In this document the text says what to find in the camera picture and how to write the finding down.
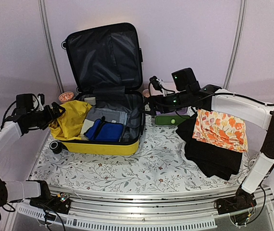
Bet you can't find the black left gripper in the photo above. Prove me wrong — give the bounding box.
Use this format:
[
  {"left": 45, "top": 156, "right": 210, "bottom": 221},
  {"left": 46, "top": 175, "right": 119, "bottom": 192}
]
[{"left": 28, "top": 101, "right": 66, "bottom": 130}]

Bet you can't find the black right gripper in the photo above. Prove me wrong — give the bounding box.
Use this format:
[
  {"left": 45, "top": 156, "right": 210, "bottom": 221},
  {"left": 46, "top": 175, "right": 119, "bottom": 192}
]
[{"left": 138, "top": 89, "right": 191, "bottom": 116}]

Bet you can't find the yellow cloth item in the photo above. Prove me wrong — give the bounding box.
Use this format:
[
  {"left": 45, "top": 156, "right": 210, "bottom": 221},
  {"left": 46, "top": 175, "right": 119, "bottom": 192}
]
[{"left": 49, "top": 100, "right": 92, "bottom": 141}]

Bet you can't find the orange floral cloth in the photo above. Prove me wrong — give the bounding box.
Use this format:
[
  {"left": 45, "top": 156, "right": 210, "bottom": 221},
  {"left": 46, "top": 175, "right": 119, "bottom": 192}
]
[{"left": 192, "top": 109, "right": 249, "bottom": 153}]

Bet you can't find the blue fabric pouch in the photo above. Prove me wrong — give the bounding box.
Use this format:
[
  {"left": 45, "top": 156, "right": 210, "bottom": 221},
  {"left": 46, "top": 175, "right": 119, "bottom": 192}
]
[{"left": 84, "top": 117, "right": 124, "bottom": 142}]

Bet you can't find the grey fabric pouch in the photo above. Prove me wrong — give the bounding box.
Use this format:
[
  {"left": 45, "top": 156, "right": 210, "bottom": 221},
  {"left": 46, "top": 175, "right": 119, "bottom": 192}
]
[{"left": 86, "top": 108, "right": 127, "bottom": 125}]

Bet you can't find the yellow Pikachu suitcase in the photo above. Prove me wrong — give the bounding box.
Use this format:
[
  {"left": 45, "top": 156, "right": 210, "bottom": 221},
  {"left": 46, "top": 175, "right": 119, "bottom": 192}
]
[{"left": 50, "top": 23, "right": 146, "bottom": 155}]

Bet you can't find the beige cloth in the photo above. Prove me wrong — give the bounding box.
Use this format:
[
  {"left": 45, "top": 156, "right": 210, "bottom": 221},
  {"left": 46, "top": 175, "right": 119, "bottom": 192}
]
[{"left": 80, "top": 119, "right": 94, "bottom": 140}]

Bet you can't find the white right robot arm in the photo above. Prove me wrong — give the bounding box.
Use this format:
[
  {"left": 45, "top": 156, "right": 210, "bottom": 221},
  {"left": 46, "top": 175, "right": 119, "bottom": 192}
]
[{"left": 148, "top": 68, "right": 274, "bottom": 210}]

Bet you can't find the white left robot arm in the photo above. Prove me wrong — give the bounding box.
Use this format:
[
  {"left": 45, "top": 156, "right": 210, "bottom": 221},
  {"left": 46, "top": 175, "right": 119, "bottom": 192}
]
[{"left": 0, "top": 93, "right": 66, "bottom": 209}]

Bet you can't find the red patterned cup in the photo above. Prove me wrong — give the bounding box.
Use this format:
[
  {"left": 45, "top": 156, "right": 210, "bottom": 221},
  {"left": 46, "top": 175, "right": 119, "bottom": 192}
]
[{"left": 58, "top": 91, "right": 75, "bottom": 103}]

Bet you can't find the green drawer box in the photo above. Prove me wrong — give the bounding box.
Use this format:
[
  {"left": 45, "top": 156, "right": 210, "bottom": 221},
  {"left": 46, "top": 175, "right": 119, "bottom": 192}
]
[{"left": 155, "top": 114, "right": 190, "bottom": 126}]

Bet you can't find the floral table mat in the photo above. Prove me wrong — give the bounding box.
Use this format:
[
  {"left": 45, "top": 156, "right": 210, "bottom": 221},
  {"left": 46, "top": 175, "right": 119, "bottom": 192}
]
[{"left": 30, "top": 117, "right": 249, "bottom": 194}]

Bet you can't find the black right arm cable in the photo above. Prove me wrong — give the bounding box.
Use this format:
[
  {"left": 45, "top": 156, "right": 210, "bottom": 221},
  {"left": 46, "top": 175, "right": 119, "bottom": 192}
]
[{"left": 147, "top": 79, "right": 274, "bottom": 227}]

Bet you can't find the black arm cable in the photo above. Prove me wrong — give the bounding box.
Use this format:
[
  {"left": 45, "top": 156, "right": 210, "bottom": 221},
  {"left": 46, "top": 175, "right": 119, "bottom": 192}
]
[
  {"left": 0, "top": 94, "right": 44, "bottom": 222},
  {"left": 147, "top": 79, "right": 274, "bottom": 227}
]

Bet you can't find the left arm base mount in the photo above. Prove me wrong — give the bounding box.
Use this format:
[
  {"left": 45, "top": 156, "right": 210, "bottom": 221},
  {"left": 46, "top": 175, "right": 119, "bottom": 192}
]
[{"left": 29, "top": 192, "right": 72, "bottom": 215}]

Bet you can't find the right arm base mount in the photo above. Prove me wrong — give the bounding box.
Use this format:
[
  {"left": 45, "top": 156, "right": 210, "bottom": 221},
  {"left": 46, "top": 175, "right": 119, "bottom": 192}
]
[{"left": 214, "top": 184, "right": 257, "bottom": 215}]

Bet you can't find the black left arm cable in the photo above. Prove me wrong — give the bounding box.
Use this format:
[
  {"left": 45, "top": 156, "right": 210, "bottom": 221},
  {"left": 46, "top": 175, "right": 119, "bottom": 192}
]
[{"left": 0, "top": 94, "right": 44, "bottom": 222}]

